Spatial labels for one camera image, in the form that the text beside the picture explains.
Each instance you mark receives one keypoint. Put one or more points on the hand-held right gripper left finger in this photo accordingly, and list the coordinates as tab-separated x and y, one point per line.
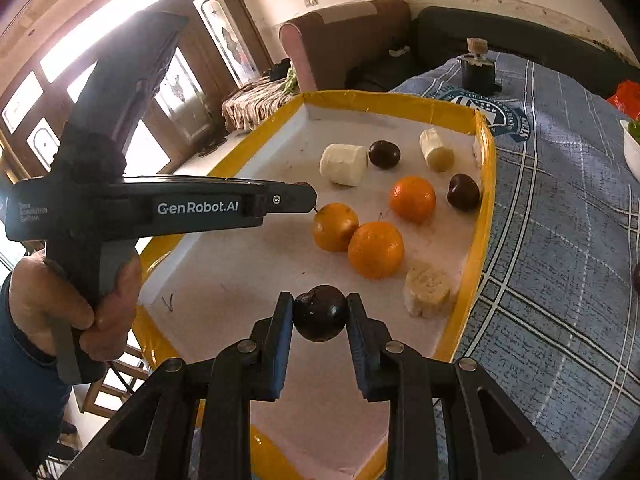
285	340

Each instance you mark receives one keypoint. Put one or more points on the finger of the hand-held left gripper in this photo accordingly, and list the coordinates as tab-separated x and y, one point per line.
290	197

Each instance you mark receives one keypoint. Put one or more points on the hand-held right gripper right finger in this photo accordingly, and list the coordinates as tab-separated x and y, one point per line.
360	345

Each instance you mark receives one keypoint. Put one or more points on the dark plum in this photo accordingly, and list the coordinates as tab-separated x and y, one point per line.
320	315
384	154
463	191

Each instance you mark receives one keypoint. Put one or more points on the orange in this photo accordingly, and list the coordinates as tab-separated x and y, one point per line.
412	199
335	227
376	250

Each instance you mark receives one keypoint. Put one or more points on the peeled banana piece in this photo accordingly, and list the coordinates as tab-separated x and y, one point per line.
343	164
436	149
430	287

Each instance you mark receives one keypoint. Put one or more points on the white tray with yellow rim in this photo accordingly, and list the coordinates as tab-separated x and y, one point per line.
240	270

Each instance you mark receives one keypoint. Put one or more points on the person's left forearm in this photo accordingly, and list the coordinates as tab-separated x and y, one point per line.
25	390

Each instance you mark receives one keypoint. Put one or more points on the person's left hand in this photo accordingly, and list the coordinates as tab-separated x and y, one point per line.
45	300

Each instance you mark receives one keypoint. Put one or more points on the patterned blanket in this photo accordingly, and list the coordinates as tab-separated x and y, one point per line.
255	105

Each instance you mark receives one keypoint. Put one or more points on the black bag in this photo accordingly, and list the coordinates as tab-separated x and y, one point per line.
277	70

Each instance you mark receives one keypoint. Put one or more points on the brown armchair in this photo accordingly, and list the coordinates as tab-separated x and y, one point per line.
345	40

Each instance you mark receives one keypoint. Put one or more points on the brown glazed door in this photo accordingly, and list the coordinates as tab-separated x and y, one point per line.
197	55

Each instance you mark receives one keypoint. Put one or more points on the small white object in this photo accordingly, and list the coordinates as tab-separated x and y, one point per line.
398	51

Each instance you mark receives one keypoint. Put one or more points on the wooden stool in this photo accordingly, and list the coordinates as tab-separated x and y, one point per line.
95	402

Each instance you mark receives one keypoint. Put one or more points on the blue plaid tablecloth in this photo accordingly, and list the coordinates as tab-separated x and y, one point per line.
550	260

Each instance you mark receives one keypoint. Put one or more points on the black bottle with cork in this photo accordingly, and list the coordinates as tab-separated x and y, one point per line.
477	72

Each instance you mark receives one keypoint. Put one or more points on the black sofa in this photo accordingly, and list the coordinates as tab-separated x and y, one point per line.
525	35

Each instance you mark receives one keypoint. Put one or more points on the white bowl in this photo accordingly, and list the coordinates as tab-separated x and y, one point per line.
633	156

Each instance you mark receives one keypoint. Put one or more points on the green lettuce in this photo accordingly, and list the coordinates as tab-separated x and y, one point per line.
636	131

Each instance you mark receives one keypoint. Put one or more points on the red plastic bag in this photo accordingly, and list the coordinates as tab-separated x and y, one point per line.
629	97

